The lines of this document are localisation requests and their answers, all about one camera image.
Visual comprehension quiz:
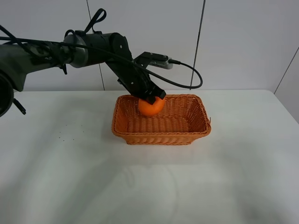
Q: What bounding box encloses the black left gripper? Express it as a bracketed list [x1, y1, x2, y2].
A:
[106, 60, 166, 105]

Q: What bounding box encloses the orange with knobby top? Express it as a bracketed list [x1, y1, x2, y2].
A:
[138, 97, 165, 116]

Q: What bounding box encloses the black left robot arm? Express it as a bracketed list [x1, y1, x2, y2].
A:
[0, 8, 159, 115]

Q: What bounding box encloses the orange wicker basket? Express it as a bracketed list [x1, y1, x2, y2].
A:
[112, 94, 212, 145]

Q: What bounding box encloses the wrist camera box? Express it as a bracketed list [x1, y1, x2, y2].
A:
[134, 51, 174, 70]

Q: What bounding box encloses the black camera cable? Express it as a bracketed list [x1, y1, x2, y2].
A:
[130, 59, 203, 90]

